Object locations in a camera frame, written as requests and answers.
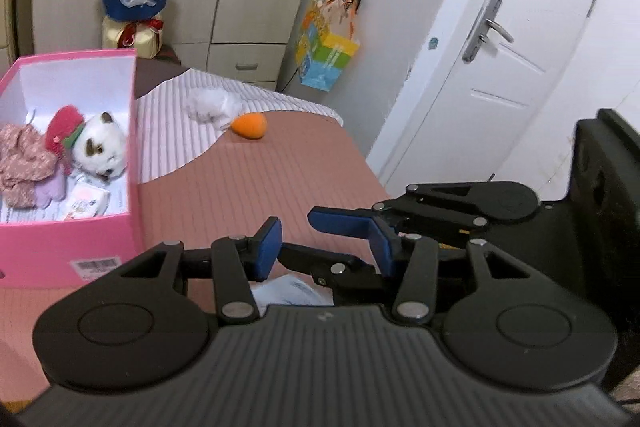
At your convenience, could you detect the blue wet wipes pack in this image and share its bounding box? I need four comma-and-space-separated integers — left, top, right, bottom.
250, 274, 333, 315

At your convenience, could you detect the orange egg-shaped sponge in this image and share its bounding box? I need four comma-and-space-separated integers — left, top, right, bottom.
231, 113, 268, 140

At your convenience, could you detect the pink floral cloth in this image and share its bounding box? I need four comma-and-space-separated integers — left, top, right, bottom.
1, 124, 58, 209

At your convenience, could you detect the white tissue pack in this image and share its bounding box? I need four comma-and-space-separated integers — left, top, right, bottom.
64, 183, 110, 220

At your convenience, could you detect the pink striped tablecloth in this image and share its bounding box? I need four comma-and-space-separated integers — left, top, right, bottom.
1, 60, 390, 411

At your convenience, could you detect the white door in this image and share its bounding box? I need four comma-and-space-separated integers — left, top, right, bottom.
382, 0, 593, 196

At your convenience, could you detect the pink storage box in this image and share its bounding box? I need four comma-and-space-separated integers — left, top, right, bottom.
0, 48, 147, 290

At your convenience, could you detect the white brown plush dog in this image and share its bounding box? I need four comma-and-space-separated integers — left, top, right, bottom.
72, 112, 127, 183

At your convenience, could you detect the purple plush toy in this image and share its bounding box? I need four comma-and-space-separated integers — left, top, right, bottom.
35, 164, 66, 209

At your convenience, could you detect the colourful paper gift bag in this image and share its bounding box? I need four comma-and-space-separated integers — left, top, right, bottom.
295, 0, 361, 92

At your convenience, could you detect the pink fluffy plush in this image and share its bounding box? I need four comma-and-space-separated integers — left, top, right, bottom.
44, 105, 85, 176

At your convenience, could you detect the cream round gift box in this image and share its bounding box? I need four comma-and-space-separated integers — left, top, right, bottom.
102, 15, 164, 58

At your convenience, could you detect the silver door handle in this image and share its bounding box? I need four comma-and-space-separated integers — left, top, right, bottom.
462, 0, 514, 64

